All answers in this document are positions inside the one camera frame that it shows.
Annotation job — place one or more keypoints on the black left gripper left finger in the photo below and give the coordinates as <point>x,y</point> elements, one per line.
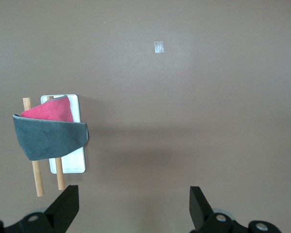
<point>60,208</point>

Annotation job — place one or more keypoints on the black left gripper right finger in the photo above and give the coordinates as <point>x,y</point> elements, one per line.
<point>201,211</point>

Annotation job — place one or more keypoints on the grey and pink cloth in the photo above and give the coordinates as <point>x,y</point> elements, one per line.
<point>51,138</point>

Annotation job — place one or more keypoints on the wooden stick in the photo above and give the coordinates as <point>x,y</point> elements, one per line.
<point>38,179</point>
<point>60,174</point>

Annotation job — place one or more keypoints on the white rectangular tray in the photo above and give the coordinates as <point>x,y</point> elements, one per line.
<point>72,160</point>

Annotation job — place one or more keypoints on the clear tape piece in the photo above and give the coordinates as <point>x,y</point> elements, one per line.
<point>159,47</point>

